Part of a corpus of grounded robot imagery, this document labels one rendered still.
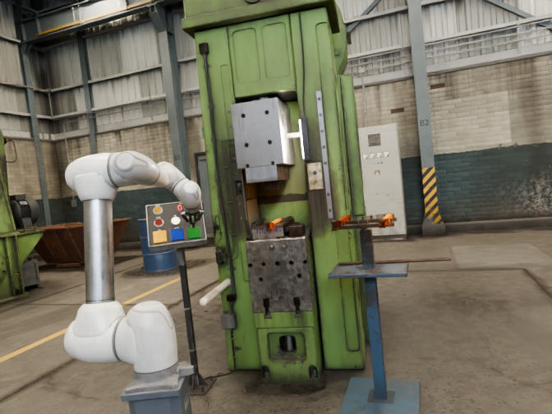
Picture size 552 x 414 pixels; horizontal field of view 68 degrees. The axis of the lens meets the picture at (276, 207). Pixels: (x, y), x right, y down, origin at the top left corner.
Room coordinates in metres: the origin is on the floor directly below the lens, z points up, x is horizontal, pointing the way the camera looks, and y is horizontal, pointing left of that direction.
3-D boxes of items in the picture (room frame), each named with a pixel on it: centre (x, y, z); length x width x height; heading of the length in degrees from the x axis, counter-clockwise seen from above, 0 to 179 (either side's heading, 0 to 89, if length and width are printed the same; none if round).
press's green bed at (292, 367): (2.73, -0.03, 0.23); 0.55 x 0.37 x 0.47; 167
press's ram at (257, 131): (2.73, -0.02, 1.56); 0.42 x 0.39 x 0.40; 167
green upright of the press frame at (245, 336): (2.94, 0.27, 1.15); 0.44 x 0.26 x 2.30; 167
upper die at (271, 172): (2.74, 0.02, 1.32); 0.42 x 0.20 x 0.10; 167
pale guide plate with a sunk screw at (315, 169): (2.59, -0.27, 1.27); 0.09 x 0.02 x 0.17; 77
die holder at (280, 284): (2.73, -0.03, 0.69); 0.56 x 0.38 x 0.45; 167
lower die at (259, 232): (2.74, 0.02, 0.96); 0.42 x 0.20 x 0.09; 167
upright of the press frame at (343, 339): (2.80, -0.38, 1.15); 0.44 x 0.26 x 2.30; 167
